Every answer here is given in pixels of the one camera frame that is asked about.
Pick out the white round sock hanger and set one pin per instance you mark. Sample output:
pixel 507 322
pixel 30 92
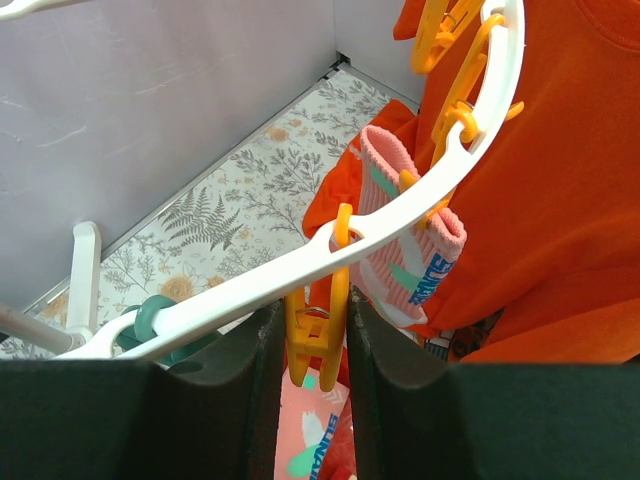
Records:
pixel 479 102

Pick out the floral table mat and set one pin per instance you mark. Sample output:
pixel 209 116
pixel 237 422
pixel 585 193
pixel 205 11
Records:
pixel 247 209

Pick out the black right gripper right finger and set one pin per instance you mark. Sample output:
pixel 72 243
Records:
pixel 418 417

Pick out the silver clothes rail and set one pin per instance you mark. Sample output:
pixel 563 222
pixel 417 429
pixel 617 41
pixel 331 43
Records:
pixel 27 328

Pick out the pink green sock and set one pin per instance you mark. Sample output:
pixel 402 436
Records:
pixel 401 276
pixel 308 422

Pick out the orange t-shirt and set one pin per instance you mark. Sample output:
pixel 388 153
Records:
pixel 550 269

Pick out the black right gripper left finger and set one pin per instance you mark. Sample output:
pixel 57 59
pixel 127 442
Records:
pixel 212 416

